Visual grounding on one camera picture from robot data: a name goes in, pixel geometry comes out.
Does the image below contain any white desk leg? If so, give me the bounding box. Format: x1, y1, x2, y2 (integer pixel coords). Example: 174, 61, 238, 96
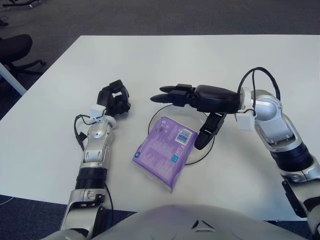
0, 61, 27, 97

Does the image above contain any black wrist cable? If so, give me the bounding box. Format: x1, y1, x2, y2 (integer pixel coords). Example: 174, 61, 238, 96
73, 114, 87, 151
237, 66, 282, 118

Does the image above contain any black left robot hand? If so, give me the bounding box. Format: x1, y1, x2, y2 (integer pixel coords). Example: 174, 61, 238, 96
96, 79, 132, 117

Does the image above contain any white plate with black rim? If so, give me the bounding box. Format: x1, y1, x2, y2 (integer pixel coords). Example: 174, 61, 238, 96
147, 102, 216, 166

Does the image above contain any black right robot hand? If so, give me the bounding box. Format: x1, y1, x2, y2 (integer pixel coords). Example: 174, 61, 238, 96
149, 83, 245, 150

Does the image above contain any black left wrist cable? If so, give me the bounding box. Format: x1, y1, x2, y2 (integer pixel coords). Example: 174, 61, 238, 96
73, 114, 87, 151

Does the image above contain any black chair base with castors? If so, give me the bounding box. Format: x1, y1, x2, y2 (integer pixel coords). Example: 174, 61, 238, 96
0, 0, 33, 11

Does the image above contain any grey robot torso shell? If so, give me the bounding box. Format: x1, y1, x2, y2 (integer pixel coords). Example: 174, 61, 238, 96
47, 204, 318, 240

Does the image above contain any purple tissue paper pack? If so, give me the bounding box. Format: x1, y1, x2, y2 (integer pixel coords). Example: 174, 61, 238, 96
130, 116, 200, 195

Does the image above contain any white left wrist sensor box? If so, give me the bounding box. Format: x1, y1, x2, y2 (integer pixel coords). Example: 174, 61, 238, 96
90, 105, 106, 120

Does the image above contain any white wrist sensor box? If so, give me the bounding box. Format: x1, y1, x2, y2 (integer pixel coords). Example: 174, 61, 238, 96
236, 113, 253, 131
90, 105, 106, 120

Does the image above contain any black left elbow cable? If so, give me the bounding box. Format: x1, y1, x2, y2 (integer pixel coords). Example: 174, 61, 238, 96
103, 183, 115, 216

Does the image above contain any black office chair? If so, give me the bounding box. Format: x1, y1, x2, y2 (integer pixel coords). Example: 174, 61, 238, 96
0, 33, 47, 76

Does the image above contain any white right wrist sensor box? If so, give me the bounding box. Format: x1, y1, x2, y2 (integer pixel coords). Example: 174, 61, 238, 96
236, 113, 253, 131

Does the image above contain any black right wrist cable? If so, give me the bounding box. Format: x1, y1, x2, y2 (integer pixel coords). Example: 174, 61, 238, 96
237, 66, 282, 118

